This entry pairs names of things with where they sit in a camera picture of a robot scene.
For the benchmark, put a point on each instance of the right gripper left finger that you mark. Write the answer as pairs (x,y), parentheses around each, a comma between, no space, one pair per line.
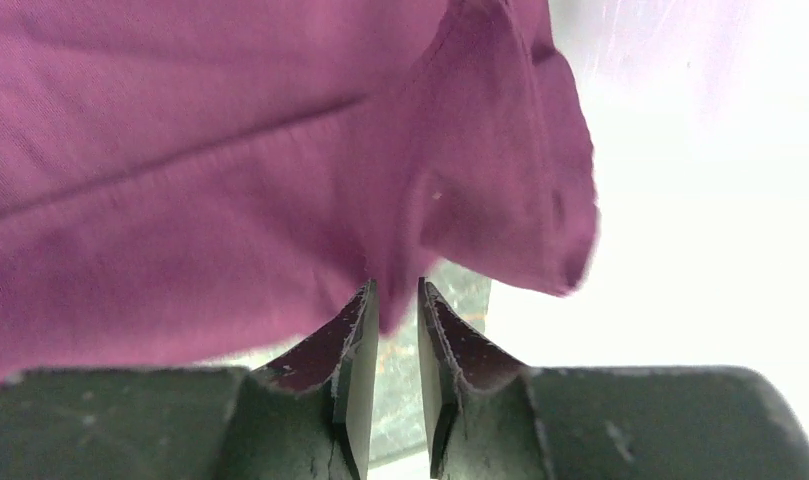
(304,415)

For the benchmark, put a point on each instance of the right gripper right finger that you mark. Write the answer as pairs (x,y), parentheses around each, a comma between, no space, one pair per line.
(490,416)

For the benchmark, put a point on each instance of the purple cloth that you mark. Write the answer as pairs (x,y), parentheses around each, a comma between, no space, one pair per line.
(185,179)

